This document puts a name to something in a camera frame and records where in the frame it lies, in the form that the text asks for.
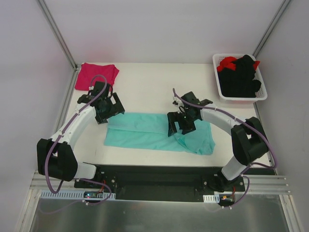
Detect teal t shirt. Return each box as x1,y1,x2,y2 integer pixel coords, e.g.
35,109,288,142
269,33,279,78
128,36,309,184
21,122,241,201
104,113,215,155

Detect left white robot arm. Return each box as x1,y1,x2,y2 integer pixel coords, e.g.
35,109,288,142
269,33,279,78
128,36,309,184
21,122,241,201
37,81,125,188

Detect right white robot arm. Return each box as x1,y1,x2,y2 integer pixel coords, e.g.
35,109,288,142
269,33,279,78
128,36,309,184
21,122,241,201
167,91,270,192

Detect folded pink t shirt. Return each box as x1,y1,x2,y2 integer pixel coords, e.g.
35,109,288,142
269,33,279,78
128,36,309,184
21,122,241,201
74,63,119,91

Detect black t shirt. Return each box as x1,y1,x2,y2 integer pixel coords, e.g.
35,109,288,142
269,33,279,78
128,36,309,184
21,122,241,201
217,55,262,98

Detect red t shirt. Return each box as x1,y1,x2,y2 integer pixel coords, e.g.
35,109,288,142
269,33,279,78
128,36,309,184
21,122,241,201
216,56,261,72

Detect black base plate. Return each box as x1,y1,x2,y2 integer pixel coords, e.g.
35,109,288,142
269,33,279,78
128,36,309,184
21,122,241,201
74,165,245,202

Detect right grey cable duct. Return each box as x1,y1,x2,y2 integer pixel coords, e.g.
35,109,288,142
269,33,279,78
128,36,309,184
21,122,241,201
203,194,220,203

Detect grey cable duct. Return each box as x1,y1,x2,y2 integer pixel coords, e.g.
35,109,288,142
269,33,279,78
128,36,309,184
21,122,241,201
203,194,220,203
41,190,116,201

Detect left grey cable duct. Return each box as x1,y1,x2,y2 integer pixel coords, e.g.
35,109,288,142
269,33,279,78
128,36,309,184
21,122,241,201
41,190,116,201

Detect aluminium front rail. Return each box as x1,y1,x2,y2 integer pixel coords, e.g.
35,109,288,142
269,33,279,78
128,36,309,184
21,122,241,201
29,170,80,193

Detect left aluminium frame post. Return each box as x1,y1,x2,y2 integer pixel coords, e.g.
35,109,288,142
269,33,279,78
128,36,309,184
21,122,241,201
36,0,78,70

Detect aluminium frame post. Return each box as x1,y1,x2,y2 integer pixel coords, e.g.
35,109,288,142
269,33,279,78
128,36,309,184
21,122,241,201
36,0,78,70
253,0,293,57

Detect right aluminium frame post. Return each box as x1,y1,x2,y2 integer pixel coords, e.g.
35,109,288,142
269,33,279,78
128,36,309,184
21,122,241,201
253,0,293,57

